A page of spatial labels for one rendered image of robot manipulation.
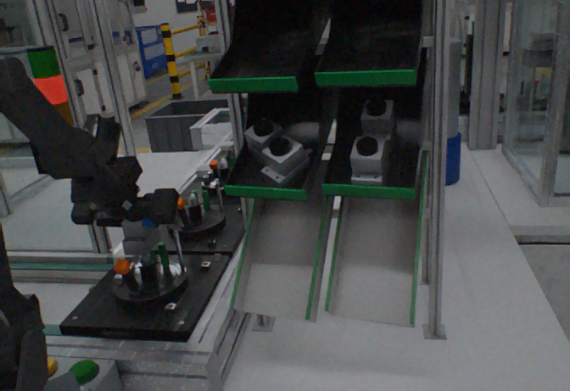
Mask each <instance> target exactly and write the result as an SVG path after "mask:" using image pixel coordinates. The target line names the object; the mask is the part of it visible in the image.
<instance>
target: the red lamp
mask: <svg viewBox="0 0 570 391"><path fill-rule="evenodd" d="M34 81H35V85H36V86H37V88H38V89H39V90H40V91H41V92H42V94H43V95H44V96H45V97H46V98H47V100H48V101H50V102H51V103H52V104H56V103H63V102H66V101H67V100H68V98H67V94H66V91H65V87H64V80H63V76H62V75H58V76H55V77H48V78H42V79H34Z"/></svg>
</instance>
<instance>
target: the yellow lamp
mask: <svg viewBox="0 0 570 391"><path fill-rule="evenodd" d="M53 106H54V107H55V108H56V109H57V110H58V111H59V113H60V114H61V115H62V116H63V117H64V119H65V120H66V121H67V122H68V123H69V124H70V125H72V126H73V125H74V121H73V118H72V114H71V110H70V104H69V101H68V100H67V101H66V102H63V103H56V104H54V105H53Z"/></svg>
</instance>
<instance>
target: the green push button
mask: <svg viewBox="0 0 570 391"><path fill-rule="evenodd" d="M70 371H72V372H74V374H75V378H76V380H77V382H78V383H84V382H85V381H87V380H89V379H91V378H92V377H93V376H94V375H95V374H96V372H97V366H96V363H95V361H94V360H79V361H77V362H76V363H75V364H73V365H72V367H71V368H70V369H69V371H68V372H70Z"/></svg>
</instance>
